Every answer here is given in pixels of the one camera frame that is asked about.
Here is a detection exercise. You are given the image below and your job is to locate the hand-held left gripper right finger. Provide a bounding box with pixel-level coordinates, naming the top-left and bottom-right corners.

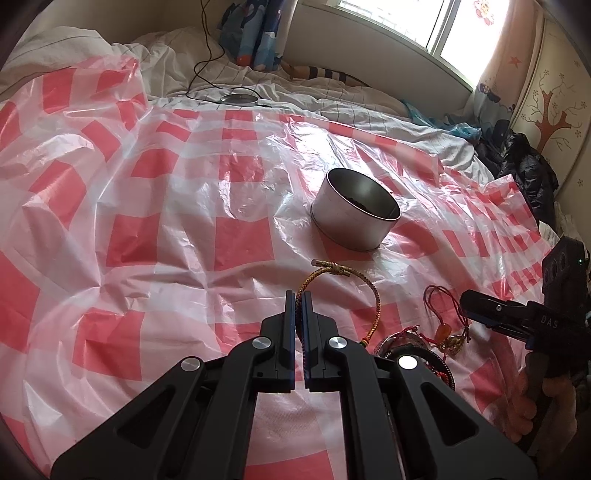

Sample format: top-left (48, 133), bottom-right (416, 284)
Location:
top-left (302, 292), bottom-right (539, 480)

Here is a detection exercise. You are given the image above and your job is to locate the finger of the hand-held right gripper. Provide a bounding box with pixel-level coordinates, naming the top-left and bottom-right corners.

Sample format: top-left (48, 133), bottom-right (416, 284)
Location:
top-left (459, 289), bottom-right (548, 341)

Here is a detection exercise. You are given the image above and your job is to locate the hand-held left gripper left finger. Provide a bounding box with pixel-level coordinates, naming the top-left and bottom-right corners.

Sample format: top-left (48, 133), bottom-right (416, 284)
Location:
top-left (50, 291), bottom-right (297, 480)

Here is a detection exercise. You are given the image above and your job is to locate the gold and red braided bracelet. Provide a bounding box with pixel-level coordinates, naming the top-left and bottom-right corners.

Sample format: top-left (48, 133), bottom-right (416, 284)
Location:
top-left (295, 259), bottom-right (380, 348)

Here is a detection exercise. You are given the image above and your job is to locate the round metal tin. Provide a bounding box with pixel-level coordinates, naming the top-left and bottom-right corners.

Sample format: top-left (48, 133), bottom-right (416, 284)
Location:
top-left (310, 168), bottom-right (402, 253)

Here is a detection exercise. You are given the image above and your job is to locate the person's right hand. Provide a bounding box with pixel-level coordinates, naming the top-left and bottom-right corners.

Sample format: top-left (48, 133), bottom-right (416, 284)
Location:
top-left (505, 364), bottom-right (581, 445)

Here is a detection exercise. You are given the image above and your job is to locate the black jacket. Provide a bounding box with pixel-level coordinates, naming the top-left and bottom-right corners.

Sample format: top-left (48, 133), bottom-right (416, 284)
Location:
top-left (475, 119), bottom-right (560, 223)

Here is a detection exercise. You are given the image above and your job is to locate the red and white checkered plastic sheet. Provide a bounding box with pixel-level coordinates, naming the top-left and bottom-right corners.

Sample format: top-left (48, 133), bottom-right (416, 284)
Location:
top-left (0, 58), bottom-right (557, 480)

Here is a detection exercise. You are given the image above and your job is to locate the wardrobe with tree decor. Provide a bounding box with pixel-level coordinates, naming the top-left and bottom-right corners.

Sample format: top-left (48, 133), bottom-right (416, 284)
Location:
top-left (508, 9), bottom-right (591, 200)

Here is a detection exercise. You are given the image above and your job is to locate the blue plastic bag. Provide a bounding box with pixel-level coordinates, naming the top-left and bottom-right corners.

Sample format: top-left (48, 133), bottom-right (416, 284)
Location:
top-left (405, 100), bottom-right (484, 142)

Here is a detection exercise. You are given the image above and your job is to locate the white bed sheet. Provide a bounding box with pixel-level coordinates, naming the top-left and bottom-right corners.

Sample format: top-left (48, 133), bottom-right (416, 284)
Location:
top-left (0, 25), bottom-right (496, 182)

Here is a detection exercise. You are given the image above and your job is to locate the pink curtain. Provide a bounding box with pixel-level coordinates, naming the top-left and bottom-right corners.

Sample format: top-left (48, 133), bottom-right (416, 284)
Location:
top-left (475, 0), bottom-right (546, 136)

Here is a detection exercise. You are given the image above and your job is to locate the round silver disc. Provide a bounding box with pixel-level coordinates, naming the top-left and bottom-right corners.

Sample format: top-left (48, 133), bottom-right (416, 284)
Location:
top-left (220, 90), bottom-right (259, 106)

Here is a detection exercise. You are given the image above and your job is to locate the striped cloth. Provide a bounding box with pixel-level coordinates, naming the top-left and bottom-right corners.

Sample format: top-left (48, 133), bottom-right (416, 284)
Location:
top-left (281, 61), bottom-right (371, 89)

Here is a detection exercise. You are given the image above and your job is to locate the blue patterned curtain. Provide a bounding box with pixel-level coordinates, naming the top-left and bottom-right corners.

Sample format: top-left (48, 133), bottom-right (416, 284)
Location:
top-left (217, 0), bottom-right (290, 71)

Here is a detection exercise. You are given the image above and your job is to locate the window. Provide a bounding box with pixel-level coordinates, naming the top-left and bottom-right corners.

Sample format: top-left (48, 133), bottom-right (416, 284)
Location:
top-left (336, 0), bottom-right (509, 71)

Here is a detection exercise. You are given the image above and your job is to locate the red cord charm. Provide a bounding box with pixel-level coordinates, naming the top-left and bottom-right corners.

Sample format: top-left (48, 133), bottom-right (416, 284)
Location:
top-left (423, 285), bottom-right (473, 357)

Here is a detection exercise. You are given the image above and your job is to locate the black cable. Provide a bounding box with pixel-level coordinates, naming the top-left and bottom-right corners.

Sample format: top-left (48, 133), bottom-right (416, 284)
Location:
top-left (187, 0), bottom-right (260, 100)

